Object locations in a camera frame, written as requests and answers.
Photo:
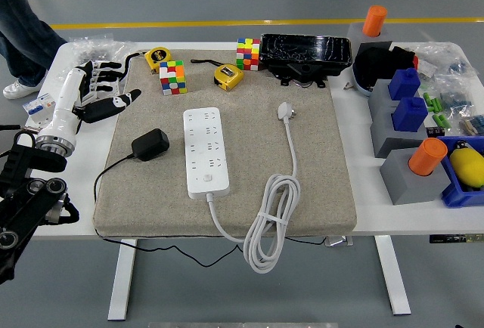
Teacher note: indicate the orange cylinder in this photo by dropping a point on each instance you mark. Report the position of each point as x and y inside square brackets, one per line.
[374, 22]
[427, 156]

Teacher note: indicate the clear bag of blue parts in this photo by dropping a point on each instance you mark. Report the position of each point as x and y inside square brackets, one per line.
[457, 93]

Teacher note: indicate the green plastic pegs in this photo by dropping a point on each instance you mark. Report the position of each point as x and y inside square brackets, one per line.
[433, 103]
[441, 121]

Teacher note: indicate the white power strip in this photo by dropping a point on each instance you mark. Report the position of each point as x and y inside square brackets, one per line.
[200, 188]

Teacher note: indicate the clear bag with white label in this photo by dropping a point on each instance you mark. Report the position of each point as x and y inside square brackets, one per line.
[435, 59]

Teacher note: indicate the white-faced puzzle cube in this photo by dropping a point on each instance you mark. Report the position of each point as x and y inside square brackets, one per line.
[173, 78]

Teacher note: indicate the black table control panel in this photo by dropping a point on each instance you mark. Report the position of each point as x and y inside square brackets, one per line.
[453, 238]

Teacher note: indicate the black power adapter plug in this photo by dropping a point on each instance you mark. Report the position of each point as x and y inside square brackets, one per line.
[151, 144]

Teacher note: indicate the black cracked-screen device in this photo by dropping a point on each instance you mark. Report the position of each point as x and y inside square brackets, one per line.
[302, 50]

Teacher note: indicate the white table leg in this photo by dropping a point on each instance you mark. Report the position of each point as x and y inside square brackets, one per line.
[121, 279]
[393, 275]

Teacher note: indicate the white circuit breaker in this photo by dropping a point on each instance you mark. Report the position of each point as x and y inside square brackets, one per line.
[38, 108]

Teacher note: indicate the black cloth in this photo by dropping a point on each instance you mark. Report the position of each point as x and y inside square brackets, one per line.
[382, 63]

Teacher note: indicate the clear bag of screws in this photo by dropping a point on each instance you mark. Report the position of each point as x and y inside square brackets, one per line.
[94, 50]

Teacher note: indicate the grey-brown mat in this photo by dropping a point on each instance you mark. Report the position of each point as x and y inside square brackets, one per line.
[257, 154]

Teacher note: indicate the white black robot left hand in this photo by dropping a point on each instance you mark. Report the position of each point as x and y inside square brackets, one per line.
[64, 109]

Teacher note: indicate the yellow tape measure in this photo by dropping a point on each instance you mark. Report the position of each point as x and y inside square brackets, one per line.
[159, 57]
[228, 76]

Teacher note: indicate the grey block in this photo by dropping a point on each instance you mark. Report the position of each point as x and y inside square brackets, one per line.
[380, 124]
[357, 35]
[378, 97]
[408, 188]

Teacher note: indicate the yellow-topped puzzle cube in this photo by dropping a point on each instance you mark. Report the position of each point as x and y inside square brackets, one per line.
[248, 54]

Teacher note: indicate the silver metal bracket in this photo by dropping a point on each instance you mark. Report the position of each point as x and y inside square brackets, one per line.
[338, 241]

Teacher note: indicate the white blue bowl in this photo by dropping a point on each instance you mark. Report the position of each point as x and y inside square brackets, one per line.
[359, 82]

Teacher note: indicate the small black circuit board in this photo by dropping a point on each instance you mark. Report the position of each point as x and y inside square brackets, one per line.
[435, 132]

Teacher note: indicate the person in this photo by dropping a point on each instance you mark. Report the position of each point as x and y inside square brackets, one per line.
[22, 33]

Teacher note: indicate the clear bag of resistors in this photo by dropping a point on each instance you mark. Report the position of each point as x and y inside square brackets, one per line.
[472, 125]

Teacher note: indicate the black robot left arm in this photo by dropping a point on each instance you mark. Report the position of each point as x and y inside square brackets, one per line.
[26, 195]

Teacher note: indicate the blue plastic bin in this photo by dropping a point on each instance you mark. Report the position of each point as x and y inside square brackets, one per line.
[459, 195]

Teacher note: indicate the blue block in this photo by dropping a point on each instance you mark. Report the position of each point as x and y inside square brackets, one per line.
[405, 84]
[410, 114]

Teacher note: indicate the yellow toy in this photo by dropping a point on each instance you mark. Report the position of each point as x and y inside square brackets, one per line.
[469, 165]

